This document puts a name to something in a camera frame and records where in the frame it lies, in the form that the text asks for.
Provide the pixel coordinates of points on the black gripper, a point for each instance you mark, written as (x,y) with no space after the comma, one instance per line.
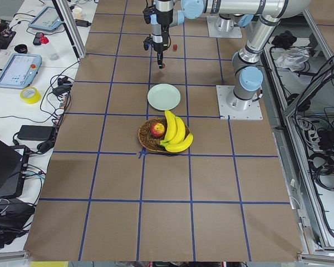
(158,47)

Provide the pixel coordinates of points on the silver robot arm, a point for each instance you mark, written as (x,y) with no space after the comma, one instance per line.
(248,76)
(161,16)

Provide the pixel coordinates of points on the light green plate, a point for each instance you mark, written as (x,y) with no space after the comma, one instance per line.
(163,97)

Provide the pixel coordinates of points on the red apple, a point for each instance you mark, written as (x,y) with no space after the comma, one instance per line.
(157,130)

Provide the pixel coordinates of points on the yellow banana bunch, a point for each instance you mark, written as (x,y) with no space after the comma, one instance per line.
(175,139)

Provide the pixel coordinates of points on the brown wicker basket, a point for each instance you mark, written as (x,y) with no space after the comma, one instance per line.
(150,142)

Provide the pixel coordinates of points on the blue teach pendant far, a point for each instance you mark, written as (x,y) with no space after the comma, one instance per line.
(47,20)

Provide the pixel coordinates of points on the blue teach pendant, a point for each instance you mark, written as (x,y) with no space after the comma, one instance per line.
(47,20)
(20,71)

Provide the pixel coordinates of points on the yellow tape roll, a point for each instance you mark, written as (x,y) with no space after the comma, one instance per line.
(30,95)

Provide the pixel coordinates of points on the blue teach pendant near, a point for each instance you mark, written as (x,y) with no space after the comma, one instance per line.
(20,71)

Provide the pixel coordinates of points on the black power adapter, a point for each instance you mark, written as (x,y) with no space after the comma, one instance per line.
(35,133)

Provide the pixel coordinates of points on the black laptop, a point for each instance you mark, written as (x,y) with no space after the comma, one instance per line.
(13,164)

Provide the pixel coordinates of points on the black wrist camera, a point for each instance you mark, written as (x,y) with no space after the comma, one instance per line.
(150,15)
(147,43)

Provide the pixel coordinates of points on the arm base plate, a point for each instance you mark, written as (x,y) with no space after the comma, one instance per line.
(219,27)
(232,108)

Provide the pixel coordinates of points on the aluminium frame post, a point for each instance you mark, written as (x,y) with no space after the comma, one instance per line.
(69,24)

